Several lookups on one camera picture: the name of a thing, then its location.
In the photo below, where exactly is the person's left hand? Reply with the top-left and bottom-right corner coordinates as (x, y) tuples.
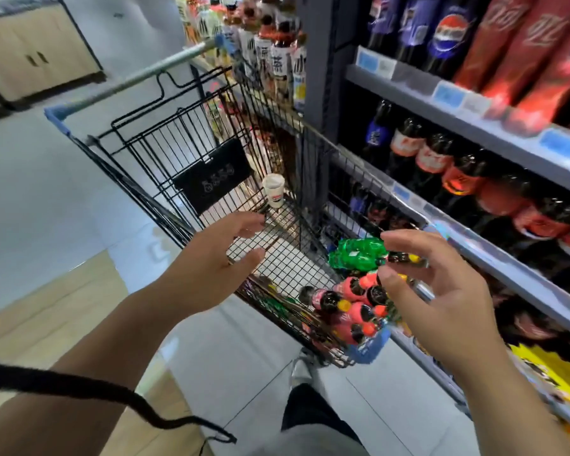
(161, 212), (267, 314)

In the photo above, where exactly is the person's right hand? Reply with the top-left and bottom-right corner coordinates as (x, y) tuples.
(378, 229), (509, 376)

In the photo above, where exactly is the pile of bottles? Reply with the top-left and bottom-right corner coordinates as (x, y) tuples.
(299, 237), (425, 348)

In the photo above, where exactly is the grey store shelving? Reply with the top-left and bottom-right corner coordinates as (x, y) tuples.
(294, 0), (570, 443)

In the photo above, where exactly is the black wire shopping cart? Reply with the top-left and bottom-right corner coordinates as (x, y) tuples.
(46, 37), (440, 369)

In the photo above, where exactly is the red cola bottle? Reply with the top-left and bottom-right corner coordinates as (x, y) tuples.
(453, 0), (539, 92)
(481, 0), (570, 116)
(503, 14), (570, 137)

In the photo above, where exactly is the dark cola bottle blue label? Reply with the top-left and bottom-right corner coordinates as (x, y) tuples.
(365, 0), (406, 49)
(396, 0), (444, 63)
(422, 0), (482, 80)

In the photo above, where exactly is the person's left forearm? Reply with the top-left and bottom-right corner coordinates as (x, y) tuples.
(0, 284), (201, 456)

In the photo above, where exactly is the person's white shoe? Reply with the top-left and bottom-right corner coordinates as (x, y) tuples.
(289, 351), (320, 388)

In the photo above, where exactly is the row of shelf price tags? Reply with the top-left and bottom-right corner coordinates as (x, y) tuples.
(354, 47), (570, 164)

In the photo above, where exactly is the white paper cup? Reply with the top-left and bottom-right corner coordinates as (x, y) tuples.
(262, 172), (288, 211)

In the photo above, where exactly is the yellow starburst promo sign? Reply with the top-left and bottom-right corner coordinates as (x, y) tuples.
(509, 343), (570, 410)

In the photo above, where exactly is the wooden cabinet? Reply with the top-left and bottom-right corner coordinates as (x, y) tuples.
(0, 0), (106, 116)

